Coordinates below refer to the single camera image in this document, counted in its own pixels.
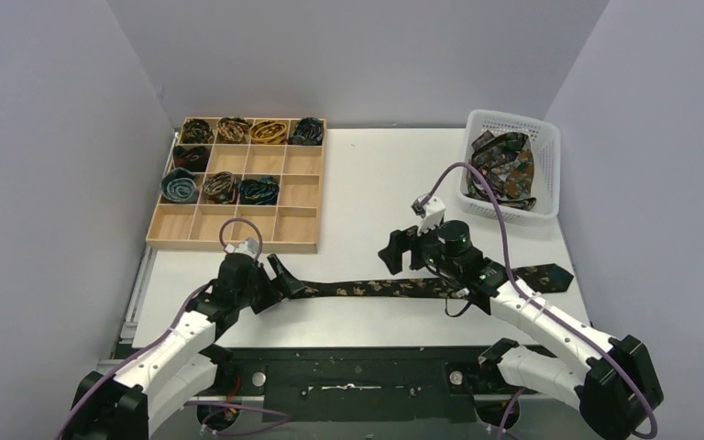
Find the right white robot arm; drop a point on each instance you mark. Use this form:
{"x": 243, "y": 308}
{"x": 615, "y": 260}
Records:
{"x": 610, "y": 381}

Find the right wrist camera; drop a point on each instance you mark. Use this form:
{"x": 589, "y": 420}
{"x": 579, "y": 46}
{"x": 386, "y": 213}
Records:
{"x": 431, "y": 209}

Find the maroon rolled tie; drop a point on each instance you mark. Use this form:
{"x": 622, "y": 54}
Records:
{"x": 193, "y": 158}

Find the light blue rolled tie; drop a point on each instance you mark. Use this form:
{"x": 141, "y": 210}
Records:
{"x": 179, "y": 186}

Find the brown patterned rolled tie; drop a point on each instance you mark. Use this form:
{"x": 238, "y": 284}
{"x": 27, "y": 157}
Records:
{"x": 221, "y": 188}

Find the white plastic basket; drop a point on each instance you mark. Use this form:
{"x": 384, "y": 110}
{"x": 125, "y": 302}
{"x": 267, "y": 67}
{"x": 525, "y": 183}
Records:
{"x": 545, "y": 143}

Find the black gold floral tie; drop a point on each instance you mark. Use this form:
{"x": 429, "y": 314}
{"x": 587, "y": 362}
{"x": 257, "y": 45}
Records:
{"x": 546, "y": 278}

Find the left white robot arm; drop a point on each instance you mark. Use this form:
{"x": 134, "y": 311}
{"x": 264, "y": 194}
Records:
{"x": 136, "y": 396}

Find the wooden compartment tray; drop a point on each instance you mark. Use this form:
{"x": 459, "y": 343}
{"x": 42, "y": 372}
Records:
{"x": 292, "y": 225}

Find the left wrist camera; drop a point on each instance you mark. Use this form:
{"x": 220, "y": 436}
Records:
{"x": 250, "y": 247}

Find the dark blue rolled tie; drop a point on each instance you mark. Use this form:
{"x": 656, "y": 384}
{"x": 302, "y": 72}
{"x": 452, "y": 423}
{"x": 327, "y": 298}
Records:
{"x": 308, "y": 131}

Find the dark rolled tie top-left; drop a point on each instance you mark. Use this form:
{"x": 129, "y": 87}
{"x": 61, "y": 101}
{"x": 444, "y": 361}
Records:
{"x": 197, "y": 131}

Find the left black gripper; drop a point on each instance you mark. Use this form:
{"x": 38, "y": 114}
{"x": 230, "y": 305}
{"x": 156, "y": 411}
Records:
{"x": 268, "y": 285}

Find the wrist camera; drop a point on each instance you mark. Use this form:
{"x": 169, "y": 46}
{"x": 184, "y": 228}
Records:
{"x": 431, "y": 209}
{"x": 250, "y": 247}

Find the pile of patterned ties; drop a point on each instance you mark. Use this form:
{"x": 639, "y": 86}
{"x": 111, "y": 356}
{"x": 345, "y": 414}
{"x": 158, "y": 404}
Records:
{"x": 506, "y": 161}

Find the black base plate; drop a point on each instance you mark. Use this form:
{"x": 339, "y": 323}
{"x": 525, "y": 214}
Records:
{"x": 364, "y": 384}

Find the yellow rolled tie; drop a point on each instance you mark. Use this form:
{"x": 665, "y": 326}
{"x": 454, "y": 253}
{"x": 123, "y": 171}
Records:
{"x": 269, "y": 132}

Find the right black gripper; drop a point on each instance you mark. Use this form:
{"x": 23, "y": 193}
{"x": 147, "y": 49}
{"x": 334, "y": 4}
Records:
{"x": 400, "y": 242}

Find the teal dark rolled tie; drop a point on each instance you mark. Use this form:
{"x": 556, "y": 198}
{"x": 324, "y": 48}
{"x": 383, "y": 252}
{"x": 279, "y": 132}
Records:
{"x": 260, "y": 191}

